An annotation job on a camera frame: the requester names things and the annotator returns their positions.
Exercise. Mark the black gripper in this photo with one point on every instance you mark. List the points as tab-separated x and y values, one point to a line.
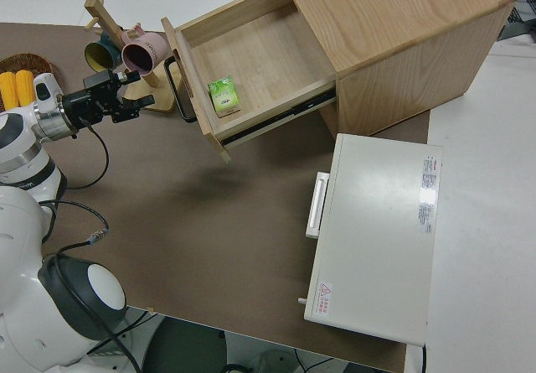
94	105

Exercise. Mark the brown wicker basket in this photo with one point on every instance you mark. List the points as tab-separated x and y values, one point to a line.
31	60

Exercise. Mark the black drawer slide rail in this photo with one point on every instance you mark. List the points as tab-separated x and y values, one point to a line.
289	113

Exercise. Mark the white toaster oven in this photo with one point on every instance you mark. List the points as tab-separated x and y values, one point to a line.
377	243

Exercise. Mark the green small carton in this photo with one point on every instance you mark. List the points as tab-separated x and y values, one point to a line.
224	96

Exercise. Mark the pink mug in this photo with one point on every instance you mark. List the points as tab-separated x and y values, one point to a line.
142	52

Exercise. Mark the black round stand base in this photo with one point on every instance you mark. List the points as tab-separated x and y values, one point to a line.
184	348

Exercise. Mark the dark blue mug yellow inside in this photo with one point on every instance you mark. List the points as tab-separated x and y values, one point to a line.
98	54

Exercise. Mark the light wood drawer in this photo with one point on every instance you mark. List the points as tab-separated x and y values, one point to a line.
259	54

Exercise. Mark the light wood cabinet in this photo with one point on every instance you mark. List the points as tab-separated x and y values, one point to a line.
398	33

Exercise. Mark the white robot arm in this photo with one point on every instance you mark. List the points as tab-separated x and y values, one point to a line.
25	306

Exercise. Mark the wooden mug tree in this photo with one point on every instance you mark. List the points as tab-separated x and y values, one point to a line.
161	102

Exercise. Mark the yellow corn cob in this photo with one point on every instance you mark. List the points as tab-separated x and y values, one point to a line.
7	90
25	88

